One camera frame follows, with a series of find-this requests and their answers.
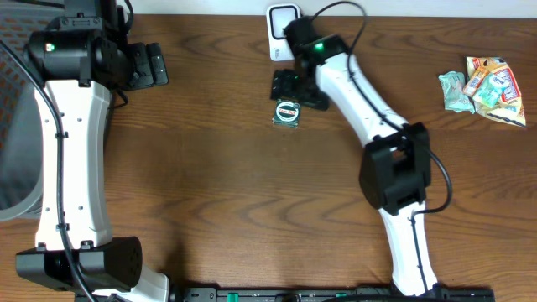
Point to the grey plastic mesh basket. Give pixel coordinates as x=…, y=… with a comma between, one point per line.
x=21, y=142

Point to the teal Kleenex tissue pack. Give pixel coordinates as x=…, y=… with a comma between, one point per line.
x=490, y=90

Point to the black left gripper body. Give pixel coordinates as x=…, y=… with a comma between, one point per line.
x=148, y=65

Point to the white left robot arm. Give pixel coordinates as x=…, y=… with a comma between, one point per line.
x=77, y=64

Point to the green wipes pack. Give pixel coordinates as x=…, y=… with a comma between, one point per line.
x=455, y=100

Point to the yellow wet wipes pack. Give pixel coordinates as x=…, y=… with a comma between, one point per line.
x=508, y=108

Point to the orange snack pack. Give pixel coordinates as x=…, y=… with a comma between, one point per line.
x=475, y=81

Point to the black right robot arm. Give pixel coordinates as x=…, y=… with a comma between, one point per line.
x=395, y=170

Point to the white barcode scanner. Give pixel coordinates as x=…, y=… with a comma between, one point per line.
x=278, y=17

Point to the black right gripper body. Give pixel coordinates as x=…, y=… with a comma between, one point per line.
x=303, y=89

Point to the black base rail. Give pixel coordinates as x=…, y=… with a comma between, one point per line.
x=360, y=294

